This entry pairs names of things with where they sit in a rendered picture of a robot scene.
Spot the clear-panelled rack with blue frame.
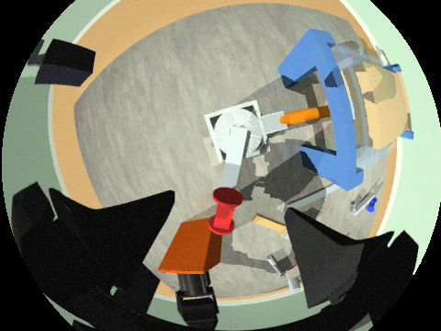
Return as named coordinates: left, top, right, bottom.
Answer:
left=320, top=30, right=414, bottom=187

